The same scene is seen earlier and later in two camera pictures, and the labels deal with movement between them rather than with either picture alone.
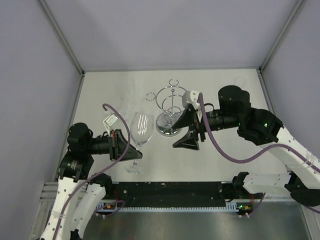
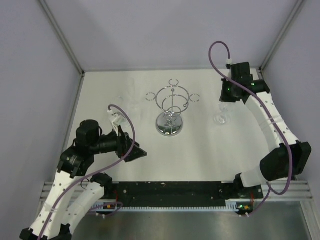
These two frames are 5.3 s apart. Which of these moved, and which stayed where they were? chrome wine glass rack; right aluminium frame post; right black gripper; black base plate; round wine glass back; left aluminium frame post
Moved: round wine glass back; right black gripper
Stayed: right aluminium frame post; chrome wine glass rack; black base plate; left aluminium frame post
